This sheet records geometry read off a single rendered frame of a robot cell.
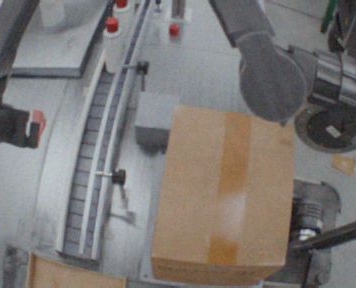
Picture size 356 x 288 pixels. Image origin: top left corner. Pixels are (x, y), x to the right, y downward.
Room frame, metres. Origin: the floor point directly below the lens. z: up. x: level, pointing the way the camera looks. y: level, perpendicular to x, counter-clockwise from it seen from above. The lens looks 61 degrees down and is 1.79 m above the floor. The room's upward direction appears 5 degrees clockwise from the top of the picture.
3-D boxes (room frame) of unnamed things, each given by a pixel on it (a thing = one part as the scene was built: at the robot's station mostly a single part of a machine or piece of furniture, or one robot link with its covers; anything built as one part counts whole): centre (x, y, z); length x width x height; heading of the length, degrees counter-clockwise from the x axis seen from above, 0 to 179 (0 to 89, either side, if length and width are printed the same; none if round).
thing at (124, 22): (0.84, 0.19, 0.98); 0.05 x 0.05 x 0.20
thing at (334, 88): (0.29, -0.19, 1.45); 0.09 x 0.08 x 0.12; 170
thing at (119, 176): (0.37, 0.14, 0.91); 0.07 x 0.03 x 0.16; 87
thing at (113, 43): (0.73, 0.19, 0.98); 0.05 x 0.05 x 0.20
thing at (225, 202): (0.30, -0.10, 0.99); 0.30 x 0.24 x 0.27; 176
